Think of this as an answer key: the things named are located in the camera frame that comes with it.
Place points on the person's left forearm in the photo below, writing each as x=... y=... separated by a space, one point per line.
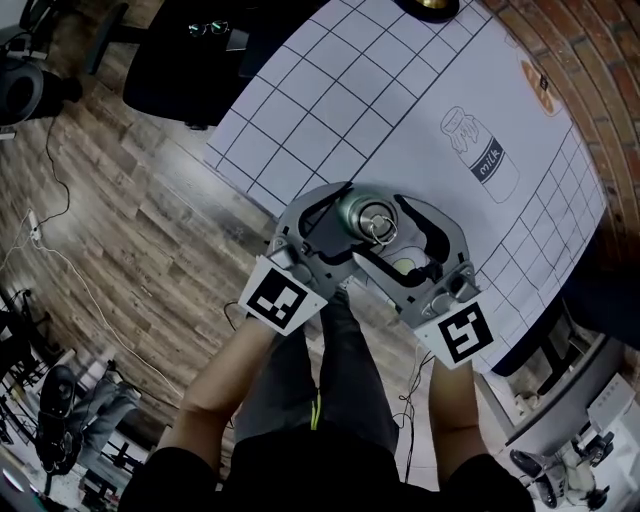
x=225 y=370

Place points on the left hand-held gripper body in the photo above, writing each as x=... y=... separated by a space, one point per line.
x=277 y=300

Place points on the black padded seat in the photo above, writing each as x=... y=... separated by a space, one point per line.
x=57 y=400

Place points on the person's grey trousers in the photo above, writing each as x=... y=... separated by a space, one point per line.
x=350 y=375

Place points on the steel water bottle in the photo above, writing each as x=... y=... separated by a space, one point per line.
x=346 y=210

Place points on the person's black shirt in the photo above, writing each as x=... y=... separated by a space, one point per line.
x=310 y=477

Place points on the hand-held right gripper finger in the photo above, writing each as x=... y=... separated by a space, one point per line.
x=452 y=235
x=390 y=287

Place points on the grey desk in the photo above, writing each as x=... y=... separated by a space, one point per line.
x=565 y=400

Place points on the black round device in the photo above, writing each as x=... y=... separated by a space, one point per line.
x=22 y=95

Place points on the dark phone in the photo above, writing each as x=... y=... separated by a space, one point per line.
x=236 y=40

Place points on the white power strip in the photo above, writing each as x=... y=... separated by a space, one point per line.
x=34 y=225

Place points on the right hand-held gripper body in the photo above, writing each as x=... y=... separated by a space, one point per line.
x=462 y=332

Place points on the small black clip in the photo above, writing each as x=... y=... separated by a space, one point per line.
x=543 y=82

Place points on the eyeglasses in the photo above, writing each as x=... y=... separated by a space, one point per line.
x=195 y=29

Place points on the white grey machine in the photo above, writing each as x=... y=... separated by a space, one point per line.
x=555 y=475

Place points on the grey bottle lid with handle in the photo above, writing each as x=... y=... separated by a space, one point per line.
x=372 y=216

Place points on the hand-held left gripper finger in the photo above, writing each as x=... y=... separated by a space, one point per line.
x=340 y=270
x=292 y=212

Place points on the white appliance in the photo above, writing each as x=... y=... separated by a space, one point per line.
x=615 y=406

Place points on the person's right forearm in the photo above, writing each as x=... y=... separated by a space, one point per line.
x=455 y=410

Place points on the white grid tablecloth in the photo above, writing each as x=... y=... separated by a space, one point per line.
x=350 y=100

